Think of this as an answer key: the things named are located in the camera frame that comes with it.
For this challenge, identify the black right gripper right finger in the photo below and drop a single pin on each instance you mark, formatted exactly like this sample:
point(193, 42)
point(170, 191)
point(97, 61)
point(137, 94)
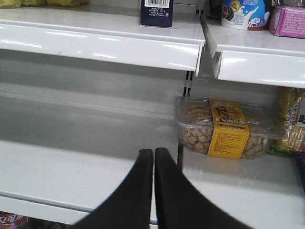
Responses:
point(179, 205)

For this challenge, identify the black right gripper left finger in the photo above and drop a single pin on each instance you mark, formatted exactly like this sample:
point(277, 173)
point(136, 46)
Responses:
point(129, 206)

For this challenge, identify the dark blue cookie box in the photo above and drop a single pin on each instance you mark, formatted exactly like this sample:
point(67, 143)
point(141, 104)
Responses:
point(156, 13)

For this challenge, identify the clear snack jar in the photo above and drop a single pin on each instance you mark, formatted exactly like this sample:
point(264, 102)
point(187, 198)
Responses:
point(225, 128)

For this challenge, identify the red cola bottle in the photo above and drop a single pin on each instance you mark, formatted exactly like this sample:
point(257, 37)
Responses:
point(13, 221)

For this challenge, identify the white store shelving unit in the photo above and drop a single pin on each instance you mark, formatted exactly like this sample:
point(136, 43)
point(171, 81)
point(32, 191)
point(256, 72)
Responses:
point(82, 90)

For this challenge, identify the dark blue snack package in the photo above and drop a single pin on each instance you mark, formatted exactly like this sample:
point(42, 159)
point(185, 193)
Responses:
point(300, 161)

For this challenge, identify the yellow wafer roll package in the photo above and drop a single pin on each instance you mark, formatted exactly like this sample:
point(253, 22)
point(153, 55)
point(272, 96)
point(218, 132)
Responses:
point(291, 116)

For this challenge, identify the blue white snack cup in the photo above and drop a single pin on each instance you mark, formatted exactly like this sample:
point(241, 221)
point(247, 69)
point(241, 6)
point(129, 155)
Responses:
point(249, 15)

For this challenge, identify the pink snack package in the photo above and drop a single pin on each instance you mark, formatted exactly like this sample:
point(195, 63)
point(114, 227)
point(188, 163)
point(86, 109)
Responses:
point(288, 21)

